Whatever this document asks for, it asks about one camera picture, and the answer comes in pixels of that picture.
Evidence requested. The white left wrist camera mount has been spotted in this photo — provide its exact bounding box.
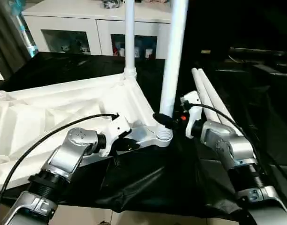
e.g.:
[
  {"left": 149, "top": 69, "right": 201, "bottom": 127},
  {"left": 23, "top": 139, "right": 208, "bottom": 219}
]
[{"left": 100, "top": 114, "right": 133, "bottom": 158}]

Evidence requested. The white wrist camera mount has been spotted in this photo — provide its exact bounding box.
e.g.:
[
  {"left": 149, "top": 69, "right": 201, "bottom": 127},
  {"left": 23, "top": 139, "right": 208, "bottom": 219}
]
[
  {"left": 100, "top": 114, "right": 133, "bottom": 158},
  {"left": 180, "top": 90, "right": 202, "bottom": 139}
]

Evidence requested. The white cabinet with glass doors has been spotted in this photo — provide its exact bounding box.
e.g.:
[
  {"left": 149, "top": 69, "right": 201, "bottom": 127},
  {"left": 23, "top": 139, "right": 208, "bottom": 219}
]
[{"left": 23, "top": 0, "right": 173, "bottom": 61}]

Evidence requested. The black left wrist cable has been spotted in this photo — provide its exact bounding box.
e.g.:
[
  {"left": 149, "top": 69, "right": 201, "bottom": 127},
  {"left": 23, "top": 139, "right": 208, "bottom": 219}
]
[{"left": 0, "top": 113, "right": 120, "bottom": 207}]

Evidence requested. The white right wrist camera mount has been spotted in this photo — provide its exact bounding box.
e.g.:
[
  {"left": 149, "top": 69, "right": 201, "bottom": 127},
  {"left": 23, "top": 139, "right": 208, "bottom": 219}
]
[{"left": 180, "top": 90, "right": 202, "bottom": 139}]

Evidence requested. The white plastic table leg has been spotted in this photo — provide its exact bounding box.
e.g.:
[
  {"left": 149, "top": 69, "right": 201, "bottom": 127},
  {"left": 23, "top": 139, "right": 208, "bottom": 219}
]
[
  {"left": 191, "top": 67, "right": 219, "bottom": 123},
  {"left": 123, "top": 0, "right": 137, "bottom": 82},
  {"left": 156, "top": 0, "right": 190, "bottom": 142},
  {"left": 196, "top": 68, "right": 243, "bottom": 137}
]

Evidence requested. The black mat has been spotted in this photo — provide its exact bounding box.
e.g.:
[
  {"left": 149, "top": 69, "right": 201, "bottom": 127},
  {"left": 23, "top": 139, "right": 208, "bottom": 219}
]
[{"left": 0, "top": 51, "right": 287, "bottom": 225}]

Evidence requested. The grey curtain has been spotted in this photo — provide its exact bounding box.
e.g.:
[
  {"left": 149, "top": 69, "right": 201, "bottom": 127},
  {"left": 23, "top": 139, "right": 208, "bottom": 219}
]
[{"left": 0, "top": 0, "right": 38, "bottom": 81}]

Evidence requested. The clear glass trinket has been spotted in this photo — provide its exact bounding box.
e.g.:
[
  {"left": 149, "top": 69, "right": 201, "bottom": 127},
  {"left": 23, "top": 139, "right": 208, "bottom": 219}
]
[{"left": 101, "top": 0, "right": 121, "bottom": 9}]

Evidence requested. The white plastic table top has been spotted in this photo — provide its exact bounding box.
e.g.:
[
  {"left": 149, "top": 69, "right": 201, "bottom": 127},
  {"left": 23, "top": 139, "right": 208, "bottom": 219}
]
[{"left": 0, "top": 72, "right": 174, "bottom": 193}]

